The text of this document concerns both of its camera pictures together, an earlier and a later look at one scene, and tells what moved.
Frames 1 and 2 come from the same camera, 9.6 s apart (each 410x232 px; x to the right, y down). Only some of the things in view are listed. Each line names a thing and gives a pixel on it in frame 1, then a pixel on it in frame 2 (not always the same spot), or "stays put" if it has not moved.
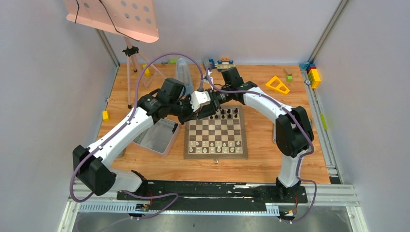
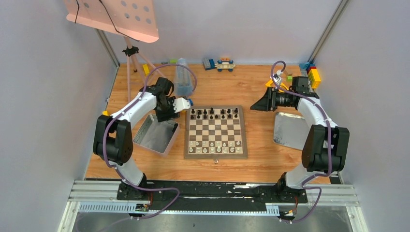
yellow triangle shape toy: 277,88 stays put
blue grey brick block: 206,61 stays put
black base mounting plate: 201,196 stays put
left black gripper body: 187,113 → 165,112
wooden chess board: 221,136 stays put
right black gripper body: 221,97 → 280,99
